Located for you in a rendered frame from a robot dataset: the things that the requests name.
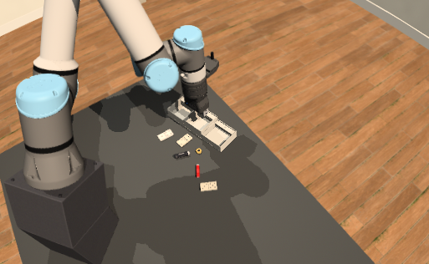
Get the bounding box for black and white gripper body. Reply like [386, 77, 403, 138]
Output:
[179, 52, 219, 114]

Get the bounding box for white three-compartment bin rack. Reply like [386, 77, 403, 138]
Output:
[167, 96, 237, 152]

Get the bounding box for black aa battery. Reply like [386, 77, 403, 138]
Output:
[175, 151, 189, 158]

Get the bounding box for white domino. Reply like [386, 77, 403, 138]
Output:
[157, 129, 173, 141]
[200, 181, 217, 191]
[177, 134, 192, 147]

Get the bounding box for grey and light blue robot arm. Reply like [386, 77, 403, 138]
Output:
[16, 0, 205, 190]

